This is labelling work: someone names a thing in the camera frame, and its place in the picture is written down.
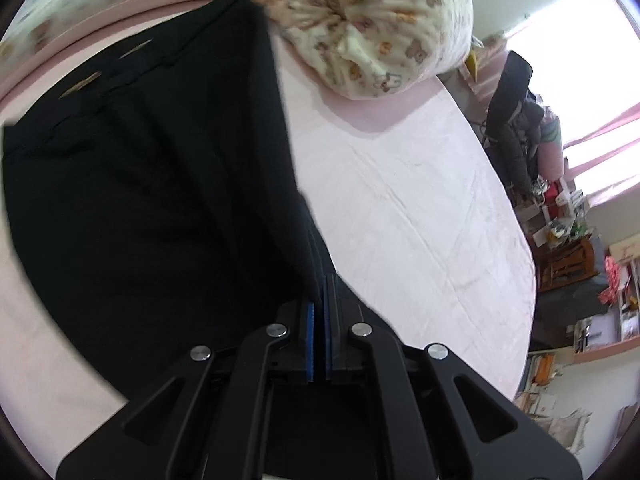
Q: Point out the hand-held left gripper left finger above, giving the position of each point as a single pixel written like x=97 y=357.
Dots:
x=310 y=342

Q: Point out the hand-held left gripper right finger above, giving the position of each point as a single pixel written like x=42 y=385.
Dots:
x=328 y=340

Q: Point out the black pants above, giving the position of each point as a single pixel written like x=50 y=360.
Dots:
x=150 y=210

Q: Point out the pink bed sheet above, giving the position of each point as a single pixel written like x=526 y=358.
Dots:
x=425 y=210

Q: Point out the orange box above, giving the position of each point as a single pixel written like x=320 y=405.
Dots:
x=543 y=370

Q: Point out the wooden chair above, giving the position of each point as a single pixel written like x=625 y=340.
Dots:
x=565 y=261

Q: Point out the pink cloth bundle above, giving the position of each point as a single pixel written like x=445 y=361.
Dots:
x=551 y=157

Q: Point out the red printed cloth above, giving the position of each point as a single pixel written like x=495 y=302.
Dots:
x=612 y=277

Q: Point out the small yellow object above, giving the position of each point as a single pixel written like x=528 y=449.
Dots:
x=473 y=62

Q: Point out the bear printed quilt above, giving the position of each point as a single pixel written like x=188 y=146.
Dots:
x=390 y=25

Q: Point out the pink curtain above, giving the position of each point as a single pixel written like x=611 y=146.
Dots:
x=616 y=180

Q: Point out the pink wall shelf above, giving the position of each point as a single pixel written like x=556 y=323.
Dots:
x=610 y=352

